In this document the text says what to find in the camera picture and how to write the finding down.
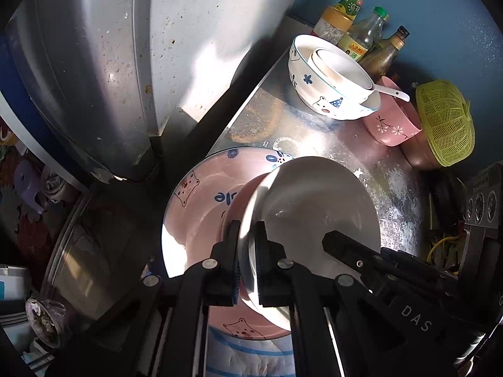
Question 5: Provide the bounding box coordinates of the yellow cable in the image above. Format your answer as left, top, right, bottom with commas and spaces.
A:
428, 232, 468, 264

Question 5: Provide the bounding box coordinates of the white crumpled bag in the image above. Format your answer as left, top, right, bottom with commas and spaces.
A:
41, 165, 79, 205

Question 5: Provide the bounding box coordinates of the small white bowl red print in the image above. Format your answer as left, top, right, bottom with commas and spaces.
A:
310, 47, 376, 93

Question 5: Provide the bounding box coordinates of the green label bottle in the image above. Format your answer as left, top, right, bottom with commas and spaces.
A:
334, 0, 371, 20

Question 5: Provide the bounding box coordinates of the purple plastic stool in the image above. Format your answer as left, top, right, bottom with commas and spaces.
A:
14, 159, 48, 215

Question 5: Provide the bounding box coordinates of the clear bottle yellow label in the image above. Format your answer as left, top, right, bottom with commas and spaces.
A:
338, 7, 390, 61

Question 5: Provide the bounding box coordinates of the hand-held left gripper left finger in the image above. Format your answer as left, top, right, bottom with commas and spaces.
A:
84, 220, 241, 377

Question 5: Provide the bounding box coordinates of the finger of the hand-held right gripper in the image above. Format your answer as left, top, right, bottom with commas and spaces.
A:
322, 231, 394, 283

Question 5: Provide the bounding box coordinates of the white plastic container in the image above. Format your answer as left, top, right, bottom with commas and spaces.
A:
0, 265, 32, 303

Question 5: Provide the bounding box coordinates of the grey metal appliance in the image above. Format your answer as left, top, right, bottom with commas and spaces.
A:
0, 0, 313, 183

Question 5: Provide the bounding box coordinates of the stainless steel basin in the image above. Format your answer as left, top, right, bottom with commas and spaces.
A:
41, 194, 166, 303

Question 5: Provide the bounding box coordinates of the brown metal pot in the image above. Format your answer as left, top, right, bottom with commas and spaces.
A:
399, 126, 445, 171

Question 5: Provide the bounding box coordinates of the white bear print bowl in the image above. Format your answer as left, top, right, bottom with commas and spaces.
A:
288, 34, 382, 120

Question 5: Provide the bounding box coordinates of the green plastic mesh food cover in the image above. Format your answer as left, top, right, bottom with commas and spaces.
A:
415, 79, 475, 167

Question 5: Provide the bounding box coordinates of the yellow lid jar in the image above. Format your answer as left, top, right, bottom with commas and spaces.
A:
312, 6, 354, 46

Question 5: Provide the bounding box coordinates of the clear glass bowl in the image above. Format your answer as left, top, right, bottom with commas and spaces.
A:
25, 298, 75, 348

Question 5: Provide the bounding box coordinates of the white ceramic spoon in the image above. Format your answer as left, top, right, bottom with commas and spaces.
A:
369, 83, 410, 103

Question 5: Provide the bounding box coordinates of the dark sauce bottle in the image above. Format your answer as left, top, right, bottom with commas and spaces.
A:
359, 25, 410, 81

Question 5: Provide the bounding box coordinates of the blue striped mat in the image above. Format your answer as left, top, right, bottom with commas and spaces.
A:
204, 322, 297, 377

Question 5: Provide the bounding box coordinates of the floral patterned cloth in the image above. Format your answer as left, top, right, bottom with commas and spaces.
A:
0, 141, 59, 268

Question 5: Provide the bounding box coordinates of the white bear print plate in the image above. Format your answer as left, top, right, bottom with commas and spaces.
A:
161, 147, 301, 339

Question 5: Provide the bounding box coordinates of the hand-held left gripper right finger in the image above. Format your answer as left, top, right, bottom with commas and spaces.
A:
253, 221, 452, 377

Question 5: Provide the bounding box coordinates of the pink flower print bowl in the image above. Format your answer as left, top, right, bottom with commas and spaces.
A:
362, 75, 423, 147

